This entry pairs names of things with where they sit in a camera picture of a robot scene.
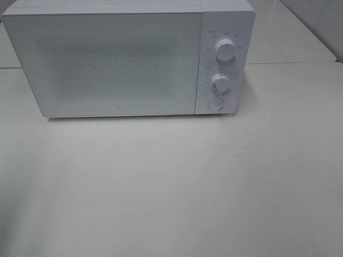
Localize round door release button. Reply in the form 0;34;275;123
207;98;224;111

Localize white microwave knob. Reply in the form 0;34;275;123
211;73;231;93
215;38;236;62

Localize white microwave door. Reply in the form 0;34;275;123
3;13;202;118

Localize white microwave oven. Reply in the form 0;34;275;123
2;1;256;118

